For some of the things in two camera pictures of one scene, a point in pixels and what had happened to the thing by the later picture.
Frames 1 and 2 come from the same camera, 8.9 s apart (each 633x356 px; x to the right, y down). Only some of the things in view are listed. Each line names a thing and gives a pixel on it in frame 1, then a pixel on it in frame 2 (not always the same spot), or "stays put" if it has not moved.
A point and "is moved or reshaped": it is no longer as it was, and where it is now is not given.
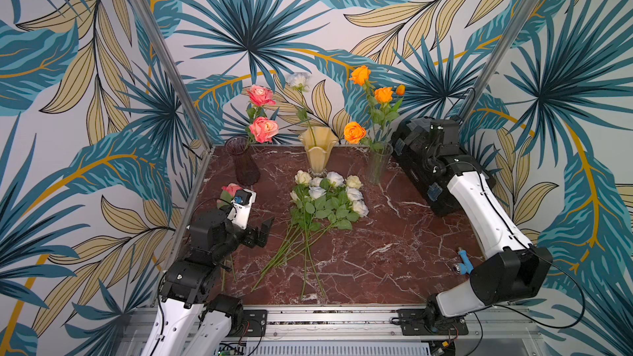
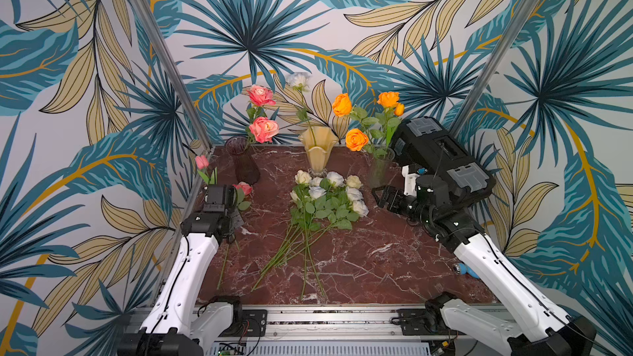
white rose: x=301 y=82 stays put
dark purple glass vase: x=247 y=170 stays put
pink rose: x=260 y=97 stays put
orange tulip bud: x=400 y=91 → x=393 y=123
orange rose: x=360 y=75 → x=342 y=106
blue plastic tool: x=466 y=268 stays put
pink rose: x=263 y=129 stays put
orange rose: x=354 y=133 is moved or reshaped
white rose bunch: x=316 y=204 stays put
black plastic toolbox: x=429 y=150 stays put
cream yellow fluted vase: x=318 y=142 stays put
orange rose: x=382 y=114 is moved or reshaped
